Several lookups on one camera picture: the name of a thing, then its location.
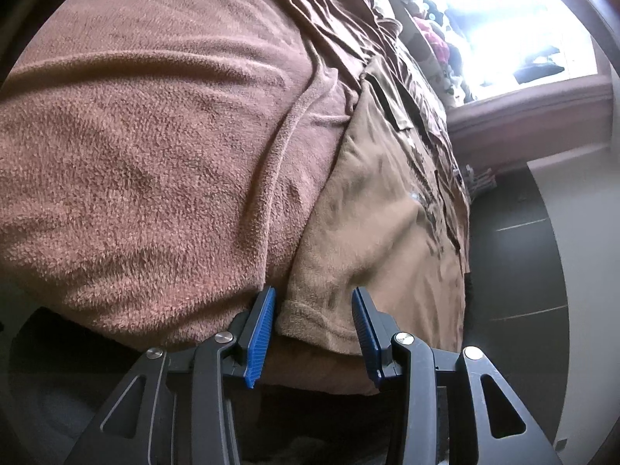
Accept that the tan printed t-shirt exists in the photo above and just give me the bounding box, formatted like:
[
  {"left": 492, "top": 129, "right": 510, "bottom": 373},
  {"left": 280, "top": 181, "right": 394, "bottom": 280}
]
[{"left": 281, "top": 55, "right": 470, "bottom": 395}]

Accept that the pink plush toy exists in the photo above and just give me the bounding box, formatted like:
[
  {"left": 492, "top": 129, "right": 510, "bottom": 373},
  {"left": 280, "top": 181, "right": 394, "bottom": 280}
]
[{"left": 414, "top": 17, "right": 449, "bottom": 59}]

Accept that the pink curtain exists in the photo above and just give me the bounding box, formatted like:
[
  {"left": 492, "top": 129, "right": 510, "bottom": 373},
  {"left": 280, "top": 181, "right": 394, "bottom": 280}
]
[{"left": 446, "top": 75, "right": 613, "bottom": 156}]

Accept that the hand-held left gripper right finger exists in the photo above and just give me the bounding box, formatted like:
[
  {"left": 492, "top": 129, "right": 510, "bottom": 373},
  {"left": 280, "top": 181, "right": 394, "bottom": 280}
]
[{"left": 351, "top": 287, "right": 565, "bottom": 465}]

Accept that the white nightstand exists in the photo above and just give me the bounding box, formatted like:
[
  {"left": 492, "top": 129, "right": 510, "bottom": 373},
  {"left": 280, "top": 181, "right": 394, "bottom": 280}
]
[{"left": 458, "top": 165, "right": 497, "bottom": 189}]

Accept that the brown fleece blanket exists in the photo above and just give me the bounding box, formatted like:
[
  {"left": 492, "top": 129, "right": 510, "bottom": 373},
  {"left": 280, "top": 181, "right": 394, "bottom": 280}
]
[{"left": 0, "top": 0, "right": 405, "bottom": 395}]

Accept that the bright window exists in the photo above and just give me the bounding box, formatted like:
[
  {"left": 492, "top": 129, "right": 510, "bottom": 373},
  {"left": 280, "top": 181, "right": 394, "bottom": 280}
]
[{"left": 402, "top": 0, "right": 606, "bottom": 102}]

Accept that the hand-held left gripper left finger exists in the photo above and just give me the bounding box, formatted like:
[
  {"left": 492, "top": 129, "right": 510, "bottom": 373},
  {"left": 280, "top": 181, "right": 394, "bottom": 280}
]
[{"left": 63, "top": 286, "right": 277, "bottom": 465}]

